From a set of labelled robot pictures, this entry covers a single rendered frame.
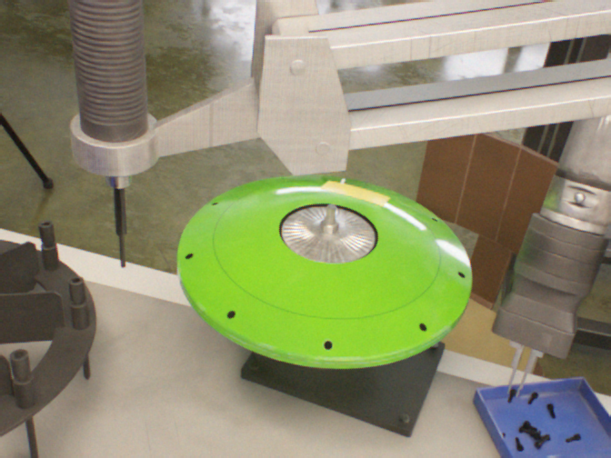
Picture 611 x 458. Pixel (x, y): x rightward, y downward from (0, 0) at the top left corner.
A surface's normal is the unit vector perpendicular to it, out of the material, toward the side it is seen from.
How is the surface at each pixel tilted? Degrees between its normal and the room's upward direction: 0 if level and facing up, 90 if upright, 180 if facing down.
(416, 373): 0
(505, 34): 90
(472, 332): 0
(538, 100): 9
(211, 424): 0
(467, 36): 90
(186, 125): 90
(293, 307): 21
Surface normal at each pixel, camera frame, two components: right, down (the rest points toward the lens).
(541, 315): -0.33, 0.04
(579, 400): 0.09, -0.80
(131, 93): 0.66, 0.50
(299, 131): 0.14, 0.61
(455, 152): -0.39, 0.52
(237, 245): -0.14, -0.75
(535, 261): -0.70, -0.07
